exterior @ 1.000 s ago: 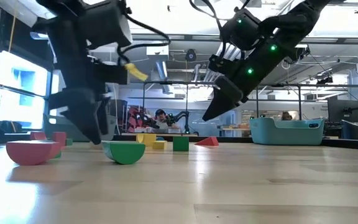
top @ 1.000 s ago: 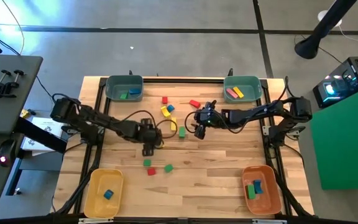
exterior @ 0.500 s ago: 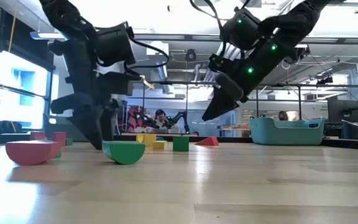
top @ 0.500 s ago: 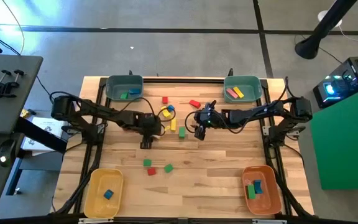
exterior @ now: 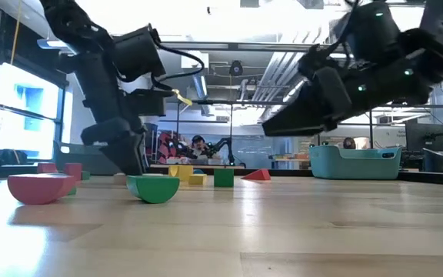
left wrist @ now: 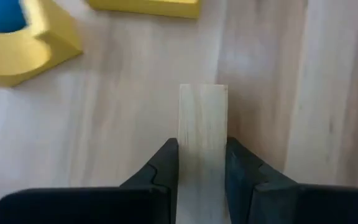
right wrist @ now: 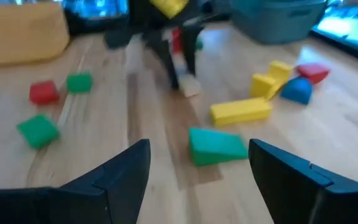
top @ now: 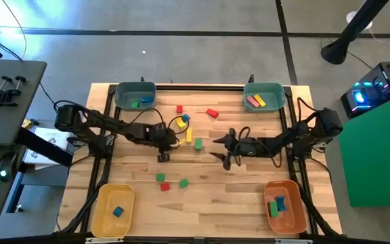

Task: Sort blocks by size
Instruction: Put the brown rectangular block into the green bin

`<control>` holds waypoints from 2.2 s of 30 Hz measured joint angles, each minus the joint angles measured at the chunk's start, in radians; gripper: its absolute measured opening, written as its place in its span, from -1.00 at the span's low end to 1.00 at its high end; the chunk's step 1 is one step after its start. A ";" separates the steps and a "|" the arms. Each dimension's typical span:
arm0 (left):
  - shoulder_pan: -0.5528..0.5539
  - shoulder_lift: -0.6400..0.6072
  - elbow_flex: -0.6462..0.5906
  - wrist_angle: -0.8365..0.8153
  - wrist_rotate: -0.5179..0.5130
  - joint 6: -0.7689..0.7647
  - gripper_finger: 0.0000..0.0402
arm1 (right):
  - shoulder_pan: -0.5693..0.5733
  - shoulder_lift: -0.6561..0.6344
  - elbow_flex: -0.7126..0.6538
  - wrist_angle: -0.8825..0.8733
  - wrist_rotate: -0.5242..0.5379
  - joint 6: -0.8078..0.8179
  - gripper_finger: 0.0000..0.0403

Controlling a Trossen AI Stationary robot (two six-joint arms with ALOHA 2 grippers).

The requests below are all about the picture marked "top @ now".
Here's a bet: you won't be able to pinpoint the green board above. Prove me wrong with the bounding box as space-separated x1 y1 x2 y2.
336 88 390 207

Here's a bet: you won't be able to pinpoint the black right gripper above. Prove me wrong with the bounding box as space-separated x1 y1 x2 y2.
209 127 262 171

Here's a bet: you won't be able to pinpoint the white round disc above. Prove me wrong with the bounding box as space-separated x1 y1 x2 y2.
345 10 374 31

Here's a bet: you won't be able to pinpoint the black metal table frame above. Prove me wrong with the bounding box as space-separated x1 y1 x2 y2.
59 83 343 244

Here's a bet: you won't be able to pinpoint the black computer with lights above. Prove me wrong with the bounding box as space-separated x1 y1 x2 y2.
340 60 390 119

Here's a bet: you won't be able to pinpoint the orange plastic bin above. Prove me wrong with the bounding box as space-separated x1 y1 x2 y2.
263 180 309 235

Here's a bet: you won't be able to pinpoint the white paper booklets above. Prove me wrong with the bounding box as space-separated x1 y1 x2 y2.
22 127 73 171

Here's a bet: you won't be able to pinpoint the yellow plastic bin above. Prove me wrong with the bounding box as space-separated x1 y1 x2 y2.
91 183 136 239

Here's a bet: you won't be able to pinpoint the grey-blue plastic bin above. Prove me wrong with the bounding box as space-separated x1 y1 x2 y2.
114 81 157 112

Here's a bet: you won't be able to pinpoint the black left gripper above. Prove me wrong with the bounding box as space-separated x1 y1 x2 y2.
149 123 182 164

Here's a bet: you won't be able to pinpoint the black computer mouse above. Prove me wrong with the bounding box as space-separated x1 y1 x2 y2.
0 151 19 183

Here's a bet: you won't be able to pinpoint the grey desk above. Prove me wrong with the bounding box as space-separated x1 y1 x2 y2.
0 60 48 230

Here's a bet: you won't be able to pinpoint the black stand pole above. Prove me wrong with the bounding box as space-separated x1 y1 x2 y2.
320 0 389 65

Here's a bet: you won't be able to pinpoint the teal plastic bin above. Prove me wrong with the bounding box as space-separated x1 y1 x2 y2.
242 82 286 113

